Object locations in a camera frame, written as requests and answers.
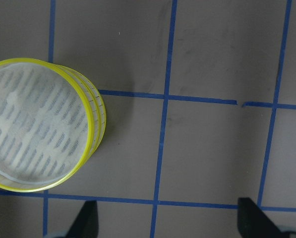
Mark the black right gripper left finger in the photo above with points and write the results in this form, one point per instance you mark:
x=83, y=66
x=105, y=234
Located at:
x=86, y=224

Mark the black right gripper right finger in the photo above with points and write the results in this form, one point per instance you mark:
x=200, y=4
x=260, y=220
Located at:
x=253, y=223

